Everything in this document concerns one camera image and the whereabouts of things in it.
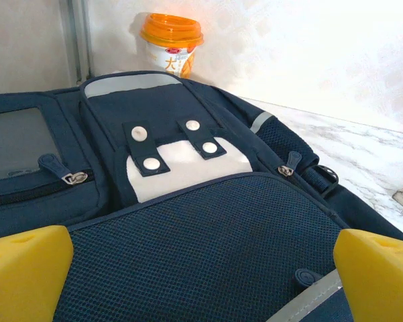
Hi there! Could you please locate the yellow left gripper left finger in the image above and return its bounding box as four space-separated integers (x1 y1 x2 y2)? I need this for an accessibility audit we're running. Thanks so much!
0 225 74 322

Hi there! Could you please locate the drink cup with orange lid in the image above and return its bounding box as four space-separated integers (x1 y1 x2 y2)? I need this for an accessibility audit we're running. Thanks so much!
139 12 205 80

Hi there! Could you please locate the aluminium frame post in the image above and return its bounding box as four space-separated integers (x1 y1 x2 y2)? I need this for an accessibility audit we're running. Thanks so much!
58 0 93 85

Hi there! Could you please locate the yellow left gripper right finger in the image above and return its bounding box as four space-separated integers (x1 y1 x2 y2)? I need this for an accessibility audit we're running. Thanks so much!
333 229 403 322

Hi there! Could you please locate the navy blue student backpack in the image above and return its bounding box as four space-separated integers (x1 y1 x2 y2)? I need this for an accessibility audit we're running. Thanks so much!
0 70 403 322

